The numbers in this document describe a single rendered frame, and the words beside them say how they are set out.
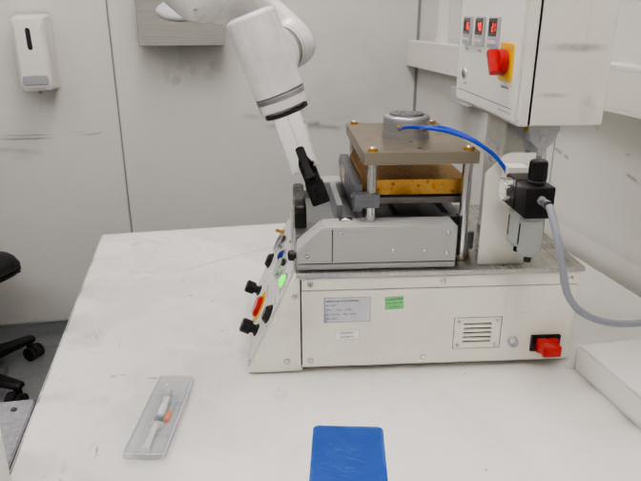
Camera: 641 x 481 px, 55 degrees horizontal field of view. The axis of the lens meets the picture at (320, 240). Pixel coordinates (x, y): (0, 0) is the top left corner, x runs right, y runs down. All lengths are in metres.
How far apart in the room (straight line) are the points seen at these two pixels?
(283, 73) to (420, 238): 0.34
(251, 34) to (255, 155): 1.59
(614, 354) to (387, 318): 0.37
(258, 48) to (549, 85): 0.44
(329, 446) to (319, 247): 0.29
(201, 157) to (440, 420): 1.82
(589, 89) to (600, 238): 0.65
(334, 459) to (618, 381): 0.45
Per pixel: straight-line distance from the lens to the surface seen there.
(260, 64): 1.01
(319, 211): 1.12
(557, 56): 0.97
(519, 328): 1.07
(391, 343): 1.03
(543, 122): 0.98
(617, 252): 1.54
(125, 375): 1.08
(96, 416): 1.00
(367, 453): 0.88
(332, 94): 2.58
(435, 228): 0.97
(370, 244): 0.96
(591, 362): 1.09
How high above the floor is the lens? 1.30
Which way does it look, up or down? 20 degrees down
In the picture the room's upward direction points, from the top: straight up
